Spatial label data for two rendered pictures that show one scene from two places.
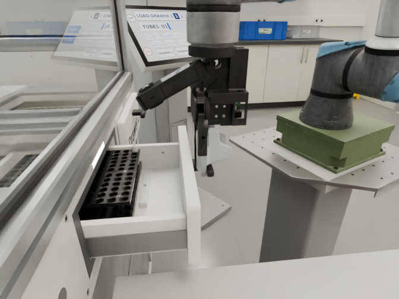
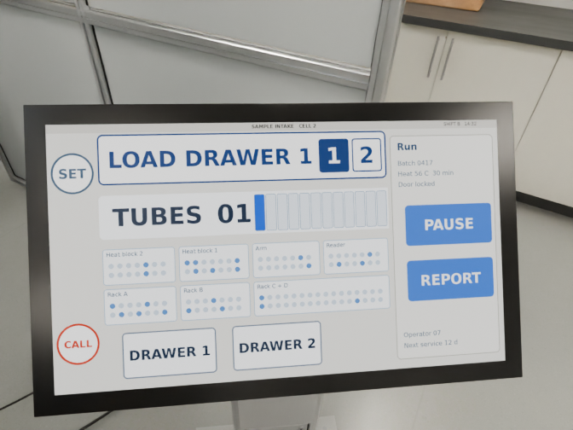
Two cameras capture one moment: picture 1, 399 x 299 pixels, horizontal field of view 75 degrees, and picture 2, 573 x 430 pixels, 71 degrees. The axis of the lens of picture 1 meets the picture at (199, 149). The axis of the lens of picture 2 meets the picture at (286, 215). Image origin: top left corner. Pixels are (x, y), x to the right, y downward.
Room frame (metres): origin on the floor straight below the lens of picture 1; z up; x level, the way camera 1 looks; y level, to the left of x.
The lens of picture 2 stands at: (1.16, -0.07, 1.38)
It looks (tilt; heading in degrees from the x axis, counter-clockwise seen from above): 40 degrees down; 37
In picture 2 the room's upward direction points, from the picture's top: 3 degrees clockwise
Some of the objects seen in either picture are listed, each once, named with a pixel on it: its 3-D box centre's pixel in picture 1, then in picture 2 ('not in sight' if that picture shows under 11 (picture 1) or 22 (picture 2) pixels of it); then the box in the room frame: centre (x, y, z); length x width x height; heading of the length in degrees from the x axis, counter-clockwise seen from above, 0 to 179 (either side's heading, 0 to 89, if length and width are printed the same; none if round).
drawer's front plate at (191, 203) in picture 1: (186, 180); not in sight; (0.41, 0.02, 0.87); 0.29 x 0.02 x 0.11; 7
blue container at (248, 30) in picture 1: (259, 30); not in sight; (3.87, -0.81, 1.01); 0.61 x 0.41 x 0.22; 100
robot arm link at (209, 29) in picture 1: (212, 30); not in sight; (0.42, -0.02, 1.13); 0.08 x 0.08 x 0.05
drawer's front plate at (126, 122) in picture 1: (130, 123); not in sight; (0.70, 0.20, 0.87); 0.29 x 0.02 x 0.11; 7
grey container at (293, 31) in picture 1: (301, 31); not in sight; (4.06, -1.44, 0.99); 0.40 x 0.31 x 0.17; 100
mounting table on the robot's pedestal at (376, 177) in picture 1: (319, 163); not in sight; (0.78, -0.41, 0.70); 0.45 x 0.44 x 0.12; 120
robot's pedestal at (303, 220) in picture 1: (298, 236); not in sight; (0.77, -0.39, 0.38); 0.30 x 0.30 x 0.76; 30
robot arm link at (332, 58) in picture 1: (339, 64); not in sight; (0.76, -0.39, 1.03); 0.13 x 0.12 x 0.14; 28
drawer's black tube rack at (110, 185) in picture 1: (73, 190); not in sight; (0.38, 0.22, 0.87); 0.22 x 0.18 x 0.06; 97
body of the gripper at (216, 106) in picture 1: (215, 86); not in sight; (0.41, -0.03, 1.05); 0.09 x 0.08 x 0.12; 97
